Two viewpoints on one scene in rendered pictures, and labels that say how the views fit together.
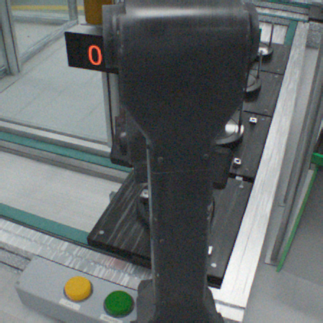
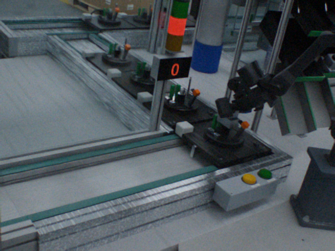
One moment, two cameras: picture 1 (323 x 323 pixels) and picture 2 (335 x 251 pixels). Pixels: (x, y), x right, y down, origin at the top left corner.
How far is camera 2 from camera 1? 125 cm
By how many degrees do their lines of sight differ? 51
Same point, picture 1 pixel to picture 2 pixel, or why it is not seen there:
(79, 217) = (185, 169)
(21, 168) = (116, 168)
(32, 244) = (208, 180)
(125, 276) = (250, 167)
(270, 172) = not seen: hidden behind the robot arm
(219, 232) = (247, 137)
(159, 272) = not seen: outside the picture
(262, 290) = not seen: hidden behind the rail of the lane
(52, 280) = (237, 184)
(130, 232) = (227, 153)
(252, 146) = (201, 105)
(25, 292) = (237, 195)
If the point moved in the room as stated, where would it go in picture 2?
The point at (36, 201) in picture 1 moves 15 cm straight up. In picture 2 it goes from (156, 175) to (164, 132)
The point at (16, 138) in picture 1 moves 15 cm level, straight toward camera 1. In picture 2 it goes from (93, 153) to (141, 164)
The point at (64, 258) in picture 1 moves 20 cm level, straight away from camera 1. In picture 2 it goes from (225, 175) to (162, 159)
